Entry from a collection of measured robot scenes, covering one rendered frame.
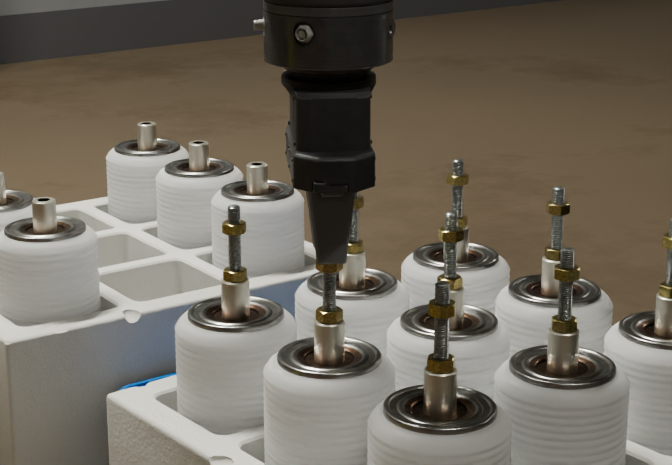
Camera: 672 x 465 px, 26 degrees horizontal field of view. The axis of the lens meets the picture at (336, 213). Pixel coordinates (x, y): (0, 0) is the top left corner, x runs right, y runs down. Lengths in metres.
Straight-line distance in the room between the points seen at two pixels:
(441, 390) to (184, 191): 0.66
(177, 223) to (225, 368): 0.48
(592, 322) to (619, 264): 0.94
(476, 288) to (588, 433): 0.26
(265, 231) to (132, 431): 0.36
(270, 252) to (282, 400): 0.45
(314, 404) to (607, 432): 0.20
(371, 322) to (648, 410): 0.23
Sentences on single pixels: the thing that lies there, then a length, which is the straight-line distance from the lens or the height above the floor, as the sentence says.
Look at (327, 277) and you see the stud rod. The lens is 1.03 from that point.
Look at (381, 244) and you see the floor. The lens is 2.17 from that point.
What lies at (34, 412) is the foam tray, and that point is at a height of 0.11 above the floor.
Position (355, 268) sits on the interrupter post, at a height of 0.27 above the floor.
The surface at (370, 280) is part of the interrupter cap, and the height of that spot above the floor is 0.25.
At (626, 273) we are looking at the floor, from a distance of 2.08.
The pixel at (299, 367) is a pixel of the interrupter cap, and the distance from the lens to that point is 1.04.
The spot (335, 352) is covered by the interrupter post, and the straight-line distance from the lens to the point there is 1.05.
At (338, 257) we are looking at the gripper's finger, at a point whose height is 0.34.
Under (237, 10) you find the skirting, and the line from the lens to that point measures 4.06.
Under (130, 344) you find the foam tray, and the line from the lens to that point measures 1.38.
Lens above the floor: 0.64
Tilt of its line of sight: 16 degrees down
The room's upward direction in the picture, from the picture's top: straight up
